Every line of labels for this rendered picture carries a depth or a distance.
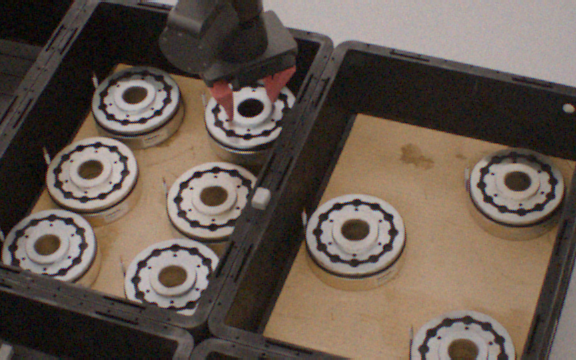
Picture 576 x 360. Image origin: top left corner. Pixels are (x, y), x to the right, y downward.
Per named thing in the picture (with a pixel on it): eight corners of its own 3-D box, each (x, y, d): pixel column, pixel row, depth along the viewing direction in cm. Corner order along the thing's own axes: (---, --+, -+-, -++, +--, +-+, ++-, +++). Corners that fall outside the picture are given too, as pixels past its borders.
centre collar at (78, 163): (81, 151, 144) (80, 147, 144) (120, 161, 143) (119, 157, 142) (61, 184, 141) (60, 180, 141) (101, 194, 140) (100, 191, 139)
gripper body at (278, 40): (300, 58, 136) (294, 6, 130) (209, 93, 134) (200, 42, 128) (274, 20, 140) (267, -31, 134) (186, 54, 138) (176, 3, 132)
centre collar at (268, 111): (238, 91, 146) (237, 87, 145) (280, 99, 144) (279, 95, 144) (222, 123, 143) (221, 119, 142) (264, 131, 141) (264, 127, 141)
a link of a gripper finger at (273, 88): (302, 113, 142) (295, 52, 135) (242, 137, 141) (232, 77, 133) (276, 73, 146) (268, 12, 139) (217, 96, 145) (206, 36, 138)
